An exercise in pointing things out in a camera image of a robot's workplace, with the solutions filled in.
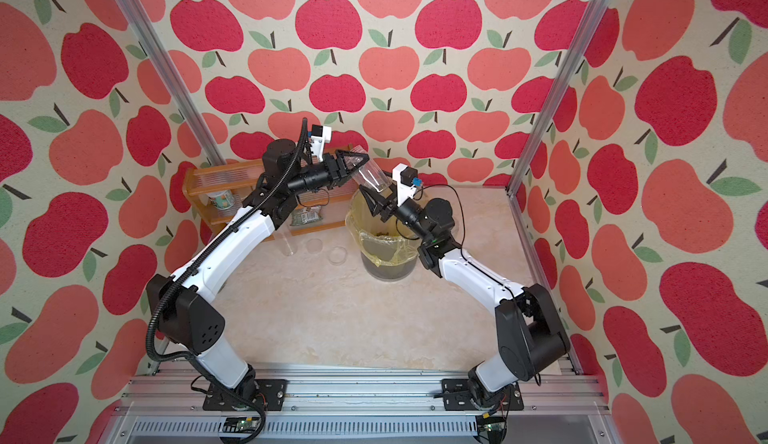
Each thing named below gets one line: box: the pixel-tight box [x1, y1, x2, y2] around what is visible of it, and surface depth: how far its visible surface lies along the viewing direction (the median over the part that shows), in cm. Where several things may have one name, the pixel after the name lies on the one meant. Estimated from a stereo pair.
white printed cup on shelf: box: [208, 189, 235, 210], surface depth 95 cm
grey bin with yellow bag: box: [346, 189, 420, 281], surface depth 78 cm
